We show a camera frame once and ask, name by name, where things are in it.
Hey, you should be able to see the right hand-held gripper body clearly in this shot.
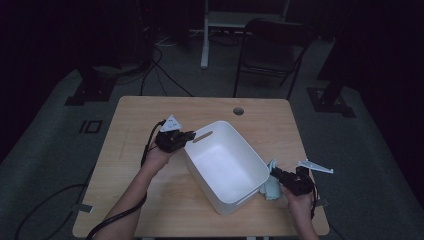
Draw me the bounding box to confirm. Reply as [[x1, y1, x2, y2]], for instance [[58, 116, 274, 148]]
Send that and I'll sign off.
[[282, 158, 335, 197]]

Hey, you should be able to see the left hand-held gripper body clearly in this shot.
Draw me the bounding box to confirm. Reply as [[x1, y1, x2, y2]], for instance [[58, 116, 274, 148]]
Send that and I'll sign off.
[[154, 114, 188, 154]]

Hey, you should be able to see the light blue cloth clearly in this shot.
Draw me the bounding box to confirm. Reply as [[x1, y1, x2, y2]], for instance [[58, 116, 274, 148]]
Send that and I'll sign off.
[[259, 158, 283, 202]]

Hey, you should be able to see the white plastic bin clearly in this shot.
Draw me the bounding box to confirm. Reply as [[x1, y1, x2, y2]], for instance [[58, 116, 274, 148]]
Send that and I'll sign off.
[[182, 120, 271, 216]]

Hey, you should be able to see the person's left hand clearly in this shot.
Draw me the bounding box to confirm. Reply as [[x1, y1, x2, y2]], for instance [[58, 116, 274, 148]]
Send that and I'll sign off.
[[141, 142, 183, 175]]

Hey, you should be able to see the person's right hand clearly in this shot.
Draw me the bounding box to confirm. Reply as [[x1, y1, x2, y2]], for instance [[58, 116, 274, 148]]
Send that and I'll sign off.
[[281, 186, 316, 218]]

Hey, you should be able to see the black stand base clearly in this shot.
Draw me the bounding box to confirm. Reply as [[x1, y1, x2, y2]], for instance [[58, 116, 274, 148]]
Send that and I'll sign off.
[[64, 64, 118, 107], [306, 49, 357, 119]]

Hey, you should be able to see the black folding chair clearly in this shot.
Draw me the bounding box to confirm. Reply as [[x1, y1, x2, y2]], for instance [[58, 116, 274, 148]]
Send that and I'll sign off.
[[232, 18, 315, 101]]

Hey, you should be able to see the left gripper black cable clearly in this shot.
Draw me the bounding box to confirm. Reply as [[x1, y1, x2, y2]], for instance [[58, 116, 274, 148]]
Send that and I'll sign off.
[[85, 119, 168, 240]]

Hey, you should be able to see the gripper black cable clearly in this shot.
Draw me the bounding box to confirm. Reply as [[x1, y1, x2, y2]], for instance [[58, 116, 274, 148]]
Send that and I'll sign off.
[[309, 182, 320, 220], [85, 119, 168, 240]]

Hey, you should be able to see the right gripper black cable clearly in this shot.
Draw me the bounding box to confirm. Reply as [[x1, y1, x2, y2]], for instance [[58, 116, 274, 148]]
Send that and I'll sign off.
[[309, 182, 320, 220]]

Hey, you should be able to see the black floor cable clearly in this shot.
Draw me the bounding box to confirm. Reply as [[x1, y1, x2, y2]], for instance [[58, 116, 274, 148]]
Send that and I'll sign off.
[[139, 46, 164, 97], [151, 59, 195, 98], [14, 183, 89, 240]]

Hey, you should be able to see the white desk frame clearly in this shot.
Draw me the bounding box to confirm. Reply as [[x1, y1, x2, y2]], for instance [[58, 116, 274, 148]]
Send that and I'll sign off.
[[199, 0, 292, 70]]

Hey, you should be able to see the white floor cable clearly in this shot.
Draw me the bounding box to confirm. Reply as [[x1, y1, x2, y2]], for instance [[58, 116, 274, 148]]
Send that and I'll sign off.
[[155, 35, 180, 48]]

